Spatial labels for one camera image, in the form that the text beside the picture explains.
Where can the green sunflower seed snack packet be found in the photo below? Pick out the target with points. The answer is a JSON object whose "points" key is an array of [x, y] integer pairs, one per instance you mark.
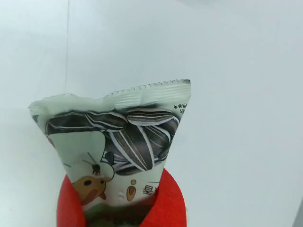
{"points": [[106, 142]]}

